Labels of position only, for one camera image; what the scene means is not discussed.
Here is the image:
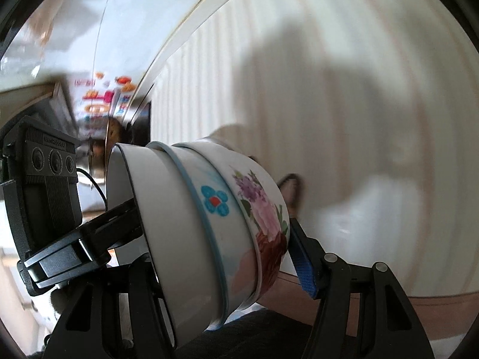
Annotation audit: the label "white bowl purple flowers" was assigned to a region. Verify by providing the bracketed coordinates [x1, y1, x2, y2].
[176, 139, 290, 298]

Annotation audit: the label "white bowl dark rim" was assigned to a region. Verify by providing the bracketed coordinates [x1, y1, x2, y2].
[107, 143, 229, 346]

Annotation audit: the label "brown slipper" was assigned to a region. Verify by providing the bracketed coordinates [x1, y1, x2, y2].
[277, 174, 304, 217]

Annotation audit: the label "black induction cooktop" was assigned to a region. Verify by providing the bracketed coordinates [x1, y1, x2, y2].
[120, 104, 151, 147]

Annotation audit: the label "black camera box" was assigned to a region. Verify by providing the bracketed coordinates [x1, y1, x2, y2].
[1, 116, 82, 260]

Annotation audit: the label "colourful fruit wall sticker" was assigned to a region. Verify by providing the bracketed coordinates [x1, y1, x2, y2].
[69, 71, 137, 139]

